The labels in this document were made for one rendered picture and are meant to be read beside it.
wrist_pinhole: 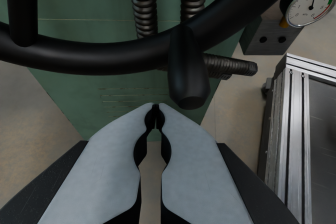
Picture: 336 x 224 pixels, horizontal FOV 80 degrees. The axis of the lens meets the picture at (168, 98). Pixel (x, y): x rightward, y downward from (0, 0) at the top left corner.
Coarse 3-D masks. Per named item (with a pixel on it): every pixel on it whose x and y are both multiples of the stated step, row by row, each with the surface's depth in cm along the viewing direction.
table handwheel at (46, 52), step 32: (32, 0) 12; (224, 0) 13; (256, 0) 12; (0, 32) 14; (32, 32) 14; (160, 32) 16; (224, 32) 14; (32, 64) 16; (64, 64) 16; (96, 64) 16; (128, 64) 16; (160, 64) 17
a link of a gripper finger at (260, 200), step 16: (224, 144) 9; (224, 160) 8; (240, 160) 8; (240, 176) 7; (256, 176) 7; (240, 192) 7; (256, 192) 7; (272, 192) 7; (256, 208) 6; (272, 208) 6
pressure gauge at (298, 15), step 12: (288, 0) 27; (300, 0) 26; (312, 0) 27; (324, 0) 27; (288, 12) 28; (300, 12) 28; (312, 12) 28; (324, 12) 28; (288, 24) 32; (300, 24) 30
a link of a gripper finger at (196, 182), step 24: (168, 120) 10; (168, 144) 9; (192, 144) 9; (216, 144) 9; (168, 168) 8; (192, 168) 8; (216, 168) 8; (168, 192) 7; (192, 192) 7; (216, 192) 7; (168, 216) 6; (192, 216) 6; (216, 216) 6; (240, 216) 6
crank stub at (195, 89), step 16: (176, 32) 13; (192, 32) 14; (176, 48) 12; (192, 48) 12; (176, 64) 12; (192, 64) 11; (176, 80) 11; (192, 80) 11; (208, 80) 12; (176, 96) 11; (192, 96) 11
